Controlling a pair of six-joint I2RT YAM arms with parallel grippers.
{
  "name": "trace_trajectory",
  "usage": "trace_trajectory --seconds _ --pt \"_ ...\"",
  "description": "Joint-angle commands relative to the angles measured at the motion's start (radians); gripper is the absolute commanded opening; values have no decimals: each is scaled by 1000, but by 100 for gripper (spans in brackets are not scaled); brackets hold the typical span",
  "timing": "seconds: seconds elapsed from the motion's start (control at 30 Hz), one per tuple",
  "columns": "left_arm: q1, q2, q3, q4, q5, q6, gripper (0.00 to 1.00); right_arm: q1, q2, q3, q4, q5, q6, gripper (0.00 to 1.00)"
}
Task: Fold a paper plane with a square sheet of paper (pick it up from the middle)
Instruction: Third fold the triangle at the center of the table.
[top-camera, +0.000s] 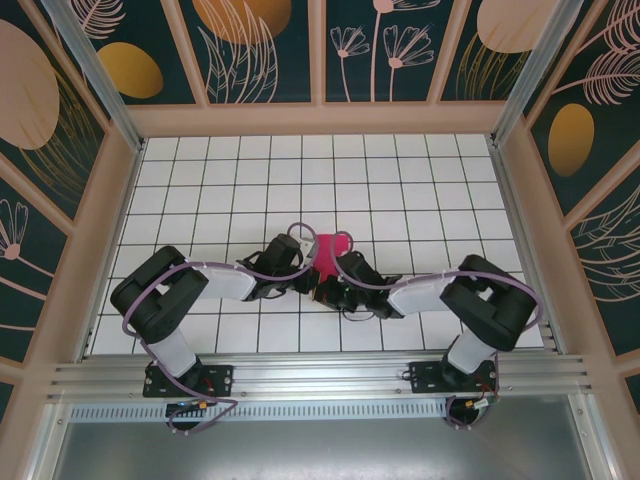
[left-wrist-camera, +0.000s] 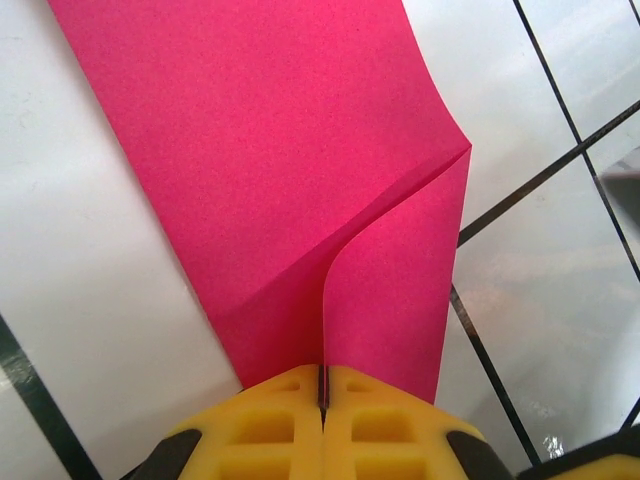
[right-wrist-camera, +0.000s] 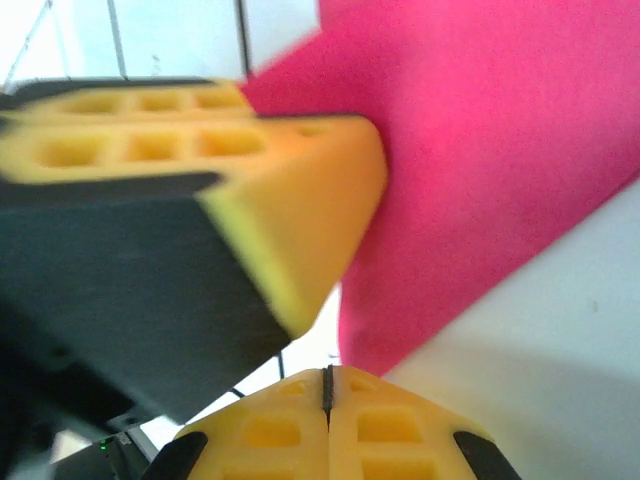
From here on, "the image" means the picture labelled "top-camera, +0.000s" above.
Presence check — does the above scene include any pink paper sheet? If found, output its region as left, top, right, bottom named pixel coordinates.
left=309, top=232, right=351, bottom=302

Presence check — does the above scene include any perforated metal cable tray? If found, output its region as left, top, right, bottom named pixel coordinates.
left=69, top=402, right=454, bottom=422

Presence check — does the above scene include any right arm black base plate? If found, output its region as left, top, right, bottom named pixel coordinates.
left=407, top=360, right=501, bottom=397

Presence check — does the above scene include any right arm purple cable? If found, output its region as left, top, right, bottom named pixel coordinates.
left=333, top=230, right=544, bottom=431

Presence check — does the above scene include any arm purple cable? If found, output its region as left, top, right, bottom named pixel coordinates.
left=122, top=220, right=317, bottom=437
left=333, top=230, right=544, bottom=431

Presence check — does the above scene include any aluminium side rail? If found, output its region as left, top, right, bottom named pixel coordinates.
left=74, top=139, right=147, bottom=364
left=489, top=134, right=569, bottom=354

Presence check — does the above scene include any aluminium corner post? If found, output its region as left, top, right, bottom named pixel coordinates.
left=39, top=0, right=146, bottom=151
left=489, top=0, right=584, bottom=146

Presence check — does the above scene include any long aluminium base rail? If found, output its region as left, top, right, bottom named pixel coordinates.
left=47, top=352, right=599, bottom=402

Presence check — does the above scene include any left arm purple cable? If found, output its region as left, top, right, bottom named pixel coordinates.
left=122, top=220, right=317, bottom=437

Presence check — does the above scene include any grey sheet metal panel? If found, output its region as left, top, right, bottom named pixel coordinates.
left=29, top=394, right=616, bottom=480

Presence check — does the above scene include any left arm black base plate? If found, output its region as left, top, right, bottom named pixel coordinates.
left=142, top=363, right=236, bottom=400

